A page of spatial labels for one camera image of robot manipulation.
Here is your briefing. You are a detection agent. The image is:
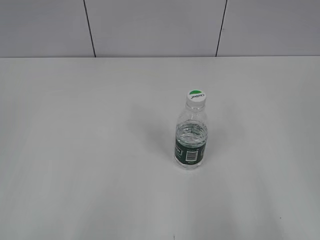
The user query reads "clear Cestbon water bottle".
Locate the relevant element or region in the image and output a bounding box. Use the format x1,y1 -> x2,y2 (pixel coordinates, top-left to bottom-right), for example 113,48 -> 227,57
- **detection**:
174,100 -> 208,170

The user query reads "white green bottle cap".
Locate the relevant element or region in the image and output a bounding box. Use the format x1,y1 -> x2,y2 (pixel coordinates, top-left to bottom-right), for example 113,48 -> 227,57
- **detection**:
186,89 -> 207,108

